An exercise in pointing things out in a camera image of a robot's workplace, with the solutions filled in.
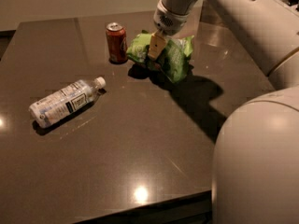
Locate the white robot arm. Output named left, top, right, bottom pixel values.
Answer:
left=153, top=0, right=299, bottom=224

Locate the green rice chip bag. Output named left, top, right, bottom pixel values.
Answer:
left=126, top=31, right=193, bottom=83

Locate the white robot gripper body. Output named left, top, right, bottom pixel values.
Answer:
left=153, top=0, right=188, bottom=35

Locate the clear plastic water bottle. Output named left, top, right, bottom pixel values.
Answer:
left=29, top=77, right=106, bottom=129

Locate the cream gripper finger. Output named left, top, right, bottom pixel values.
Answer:
left=148, top=31, right=167, bottom=61

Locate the red coke can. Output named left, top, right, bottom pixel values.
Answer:
left=106, top=22, right=128, bottom=63

